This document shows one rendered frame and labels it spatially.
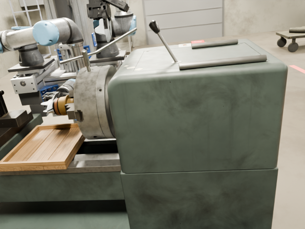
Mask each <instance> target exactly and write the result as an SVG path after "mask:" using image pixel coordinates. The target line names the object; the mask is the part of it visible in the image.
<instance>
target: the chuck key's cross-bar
mask: <svg viewBox="0 0 305 229"><path fill-rule="evenodd" d="M136 30H137V28H136V27H135V28H134V29H132V30H130V31H129V32H127V33H125V34H123V35H122V36H120V37H118V38H117V39H115V40H113V41H112V42H110V43H108V44H107V45H105V46H103V47H102V48H100V49H98V50H97V51H94V52H91V53H88V56H92V55H95V54H97V53H99V52H101V51H103V50H104V49H106V48H108V47H109V46H111V45H113V44H115V43H116V42H118V41H120V40H121V39H123V38H124V37H126V36H128V35H129V34H131V33H133V32H135V31H136ZM81 58H83V56H82V55H80V56H76V57H73V58H70V59H66V60H63V61H60V62H59V63H60V64H64V63H68V62H71V61H74V60H78V59H81Z"/></svg>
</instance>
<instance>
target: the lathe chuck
mask: <svg viewBox="0 0 305 229"><path fill-rule="evenodd" d="M102 67H103V66H97V67H90V69H92V70H93V71H92V72H90V73H86V72H85V71H86V70H87V68H82V69H81V70H80V71H79V72H78V74H77V76H76V80H75V84H74V111H75V112H78V110H81V111H82V112H83V117H84V120H83V122H80V120H77V124H78V127H79V129H80V131H81V133H82V135H83V136H84V137H85V138H86V139H89V140H90V139H108V138H107V137H106V136H105V135H104V133H103V131H102V129H101V126H100V122H99V118H98V111H97V102H96V86H97V78H98V74H99V71H100V69H101V68H102ZM93 135H95V136H98V137H99V138H92V137H91V136H93Z"/></svg>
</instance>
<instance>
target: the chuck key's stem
mask: <svg viewBox="0 0 305 229"><path fill-rule="evenodd" d="M81 53H82V56H83V60H84V65H85V66H86V68H87V71H88V72H90V71H91V69H90V61H89V57H88V53H87V50H82V51H81Z"/></svg>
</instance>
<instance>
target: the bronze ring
mask: <svg viewBox="0 0 305 229"><path fill-rule="evenodd" d="M67 103H74V98H70V97H69V95H66V96H64V97H60V98H57V99H54V100H53V110H54V113H55V114H56V115H63V116H65V115H67V114H66V110H65V106H64V105H66V104H67Z"/></svg>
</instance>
